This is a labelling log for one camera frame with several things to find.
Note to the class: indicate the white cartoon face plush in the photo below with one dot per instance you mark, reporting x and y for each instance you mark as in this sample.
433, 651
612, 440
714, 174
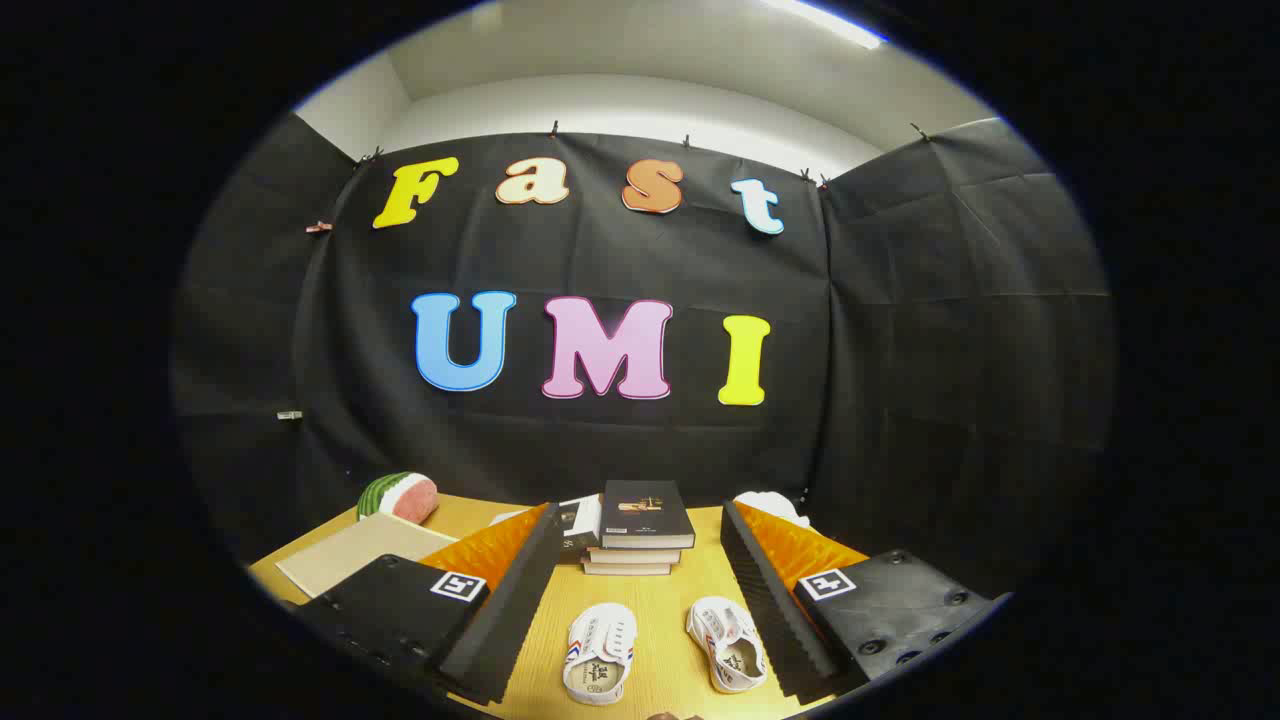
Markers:
765, 503

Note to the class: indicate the white portrait cover book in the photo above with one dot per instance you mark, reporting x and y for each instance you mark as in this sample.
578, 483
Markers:
585, 520

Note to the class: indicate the brown cover book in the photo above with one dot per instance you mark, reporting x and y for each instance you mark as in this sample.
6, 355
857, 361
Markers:
635, 555
625, 569

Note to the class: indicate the watermelon slice plush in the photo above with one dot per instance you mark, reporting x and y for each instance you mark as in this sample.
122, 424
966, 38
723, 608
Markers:
405, 497

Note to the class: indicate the beige fabric storage box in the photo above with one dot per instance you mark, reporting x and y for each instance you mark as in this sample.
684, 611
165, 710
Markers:
350, 555

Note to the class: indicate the black cover book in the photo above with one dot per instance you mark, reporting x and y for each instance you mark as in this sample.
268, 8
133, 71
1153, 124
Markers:
645, 510

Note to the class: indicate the black backdrop cloth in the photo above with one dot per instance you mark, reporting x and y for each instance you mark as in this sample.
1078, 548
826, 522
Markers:
600, 250

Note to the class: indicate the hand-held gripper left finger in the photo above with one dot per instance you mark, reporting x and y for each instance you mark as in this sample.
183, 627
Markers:
510, 620

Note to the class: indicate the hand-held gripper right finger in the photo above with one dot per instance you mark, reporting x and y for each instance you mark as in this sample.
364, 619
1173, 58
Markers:
780, 610

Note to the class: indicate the white canvas shoe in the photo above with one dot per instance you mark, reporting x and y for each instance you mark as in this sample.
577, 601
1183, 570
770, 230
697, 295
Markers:
727, 645
600, 655

